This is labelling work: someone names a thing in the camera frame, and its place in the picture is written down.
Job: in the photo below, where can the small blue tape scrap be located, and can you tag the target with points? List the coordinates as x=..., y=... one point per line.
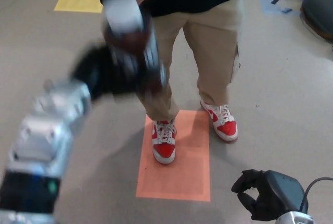
x=286, y=10

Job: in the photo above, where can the khaki cargo trousers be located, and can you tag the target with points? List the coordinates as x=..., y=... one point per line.
x=213, y=52

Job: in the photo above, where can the brown protein shake bottle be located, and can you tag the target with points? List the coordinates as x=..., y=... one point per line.
x=122, y=13

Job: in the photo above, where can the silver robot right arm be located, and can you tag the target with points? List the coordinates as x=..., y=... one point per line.
x=294, y=218

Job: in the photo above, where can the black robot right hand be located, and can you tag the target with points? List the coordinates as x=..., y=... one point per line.
x=281, y=192

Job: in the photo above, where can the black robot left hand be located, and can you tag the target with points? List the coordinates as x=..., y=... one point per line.
x=96, y=70

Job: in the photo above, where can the orange paper sheet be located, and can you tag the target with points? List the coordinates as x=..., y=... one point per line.
x=187, y=174

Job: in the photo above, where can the red white sneaker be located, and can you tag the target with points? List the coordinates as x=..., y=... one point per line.
x=225, y=126
x=164, y=146

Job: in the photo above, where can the dark grey chair seat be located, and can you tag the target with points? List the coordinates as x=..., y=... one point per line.
x=320, y=16

